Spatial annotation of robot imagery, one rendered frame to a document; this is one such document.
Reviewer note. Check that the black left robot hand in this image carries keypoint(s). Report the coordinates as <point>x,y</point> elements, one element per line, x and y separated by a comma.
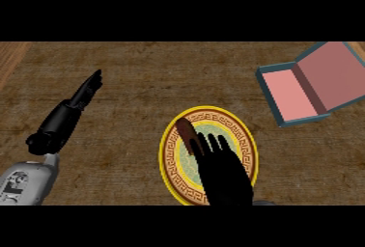
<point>56,125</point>

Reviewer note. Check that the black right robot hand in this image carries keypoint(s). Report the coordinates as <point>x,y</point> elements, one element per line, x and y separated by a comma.
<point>223,180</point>

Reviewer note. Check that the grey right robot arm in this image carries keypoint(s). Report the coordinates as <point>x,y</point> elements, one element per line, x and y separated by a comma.
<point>263,203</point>

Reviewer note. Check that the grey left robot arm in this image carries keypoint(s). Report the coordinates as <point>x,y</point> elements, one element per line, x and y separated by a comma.
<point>25,183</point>

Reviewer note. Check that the yellow rimmed patterned plate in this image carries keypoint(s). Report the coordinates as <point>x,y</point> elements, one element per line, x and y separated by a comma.
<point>177,167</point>

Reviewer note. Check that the pink and teal cardboard box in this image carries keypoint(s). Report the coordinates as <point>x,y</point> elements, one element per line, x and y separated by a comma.
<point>303,90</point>

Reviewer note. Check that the brown textured table mat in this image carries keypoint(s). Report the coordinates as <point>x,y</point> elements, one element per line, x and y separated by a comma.
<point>137,80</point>

